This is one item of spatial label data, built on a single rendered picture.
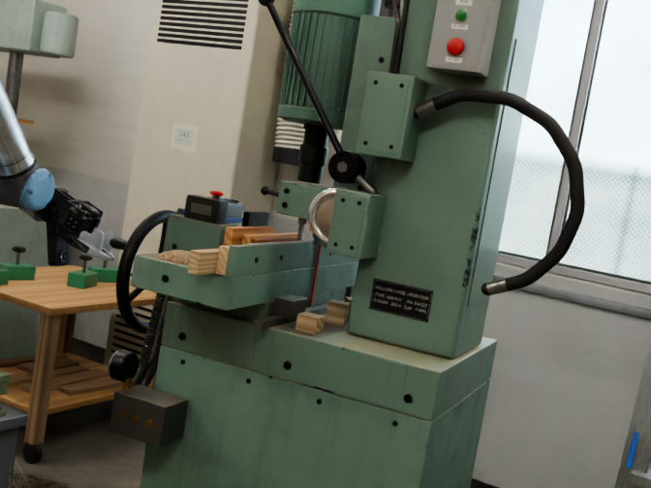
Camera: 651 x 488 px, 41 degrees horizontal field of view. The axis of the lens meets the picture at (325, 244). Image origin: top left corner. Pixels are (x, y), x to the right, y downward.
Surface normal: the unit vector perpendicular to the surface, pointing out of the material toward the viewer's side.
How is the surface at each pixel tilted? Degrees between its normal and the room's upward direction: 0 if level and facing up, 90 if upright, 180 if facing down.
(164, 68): 90
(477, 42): 90
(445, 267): 90
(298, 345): 90
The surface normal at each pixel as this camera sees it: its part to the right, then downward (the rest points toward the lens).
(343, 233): -0.40, 0.03
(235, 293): 0.90, 0.19
